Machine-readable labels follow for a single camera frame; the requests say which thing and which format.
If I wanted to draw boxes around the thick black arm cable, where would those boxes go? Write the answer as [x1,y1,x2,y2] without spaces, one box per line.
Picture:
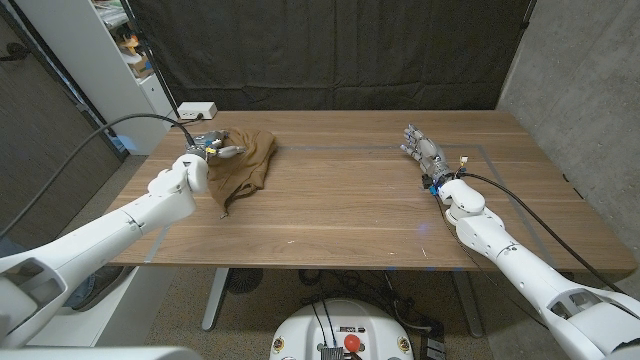
[457,171,626,296]
[0,112,197,239]

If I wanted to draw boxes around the black power adapter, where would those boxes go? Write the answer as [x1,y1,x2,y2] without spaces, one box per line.
[419,322,447,360]

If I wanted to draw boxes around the yellow orange toy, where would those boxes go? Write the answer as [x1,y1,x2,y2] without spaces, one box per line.
[118,34,140,56]

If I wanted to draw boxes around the tangled black floor cables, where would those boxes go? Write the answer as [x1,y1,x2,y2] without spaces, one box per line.
[298,269,432,332]

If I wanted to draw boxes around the black backdrop stand pole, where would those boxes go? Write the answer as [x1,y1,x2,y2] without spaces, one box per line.
[119,0,181,119]

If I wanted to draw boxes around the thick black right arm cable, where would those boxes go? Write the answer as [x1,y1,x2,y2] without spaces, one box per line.
[457,171,626,296]

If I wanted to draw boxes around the dark shoe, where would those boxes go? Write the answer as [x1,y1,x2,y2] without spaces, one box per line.
[74,266,129,312]

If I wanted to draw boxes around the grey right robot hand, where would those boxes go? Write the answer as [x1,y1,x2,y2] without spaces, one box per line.
[399,123,455,187]

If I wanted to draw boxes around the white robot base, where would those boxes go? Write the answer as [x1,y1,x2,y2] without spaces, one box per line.
[268,298,415,360]

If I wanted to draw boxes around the dark wooden door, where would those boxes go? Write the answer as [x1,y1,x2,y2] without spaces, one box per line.
[0,4,124,246]

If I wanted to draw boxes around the white robot torso cover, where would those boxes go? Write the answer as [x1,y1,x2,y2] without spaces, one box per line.
[0,346,204,360]

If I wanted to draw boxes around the white power strip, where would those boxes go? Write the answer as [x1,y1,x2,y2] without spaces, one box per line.
[177,101,219,121]

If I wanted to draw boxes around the cardboard box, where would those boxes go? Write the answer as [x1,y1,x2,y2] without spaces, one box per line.
[130,53,155,80]

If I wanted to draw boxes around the white low platform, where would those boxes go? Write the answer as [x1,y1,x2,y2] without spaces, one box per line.
[27,266,176,349]

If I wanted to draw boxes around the black round floor device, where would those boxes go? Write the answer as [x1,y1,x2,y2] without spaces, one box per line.
[225,268,265,295]

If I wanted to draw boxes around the grey table leg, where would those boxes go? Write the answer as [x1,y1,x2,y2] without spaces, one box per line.
[201,268,230,332]
[451,271,485,339]

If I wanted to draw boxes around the white shelf unit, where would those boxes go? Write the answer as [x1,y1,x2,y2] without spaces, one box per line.
[14,0,179,156]

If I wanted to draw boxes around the brown jacket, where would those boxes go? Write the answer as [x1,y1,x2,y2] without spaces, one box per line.
[206,127,278,220]

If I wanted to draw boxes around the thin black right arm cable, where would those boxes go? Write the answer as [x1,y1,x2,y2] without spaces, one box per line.
[433,192,551,329]

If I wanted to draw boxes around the black backdrop cloth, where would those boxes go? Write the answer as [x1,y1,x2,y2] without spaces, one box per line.
[119,0,539,112]

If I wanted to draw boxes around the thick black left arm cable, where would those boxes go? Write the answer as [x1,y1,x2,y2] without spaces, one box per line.
[0,112,197,239]

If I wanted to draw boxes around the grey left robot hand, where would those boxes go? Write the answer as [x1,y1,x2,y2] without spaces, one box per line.
[185,129,247,160]

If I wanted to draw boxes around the person leg in jeans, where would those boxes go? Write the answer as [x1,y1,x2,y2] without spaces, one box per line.
[62,272,97,310]

